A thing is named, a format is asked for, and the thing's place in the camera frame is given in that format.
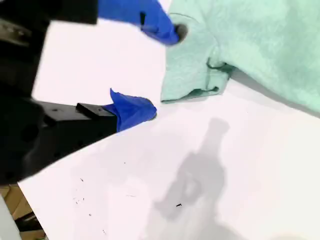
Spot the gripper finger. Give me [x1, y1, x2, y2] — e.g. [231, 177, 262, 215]
[42, 87, 158, 169]
[49, 0, 189, 47]

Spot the pale green T-shirt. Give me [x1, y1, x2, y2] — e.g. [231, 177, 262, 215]
[159, 0, 320, 113]

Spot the brown cardboard piece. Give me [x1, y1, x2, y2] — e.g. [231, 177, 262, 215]
[0, 184, 35, 221]

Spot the white side table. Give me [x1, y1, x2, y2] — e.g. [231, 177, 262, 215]
[0, 193, 23, 240]

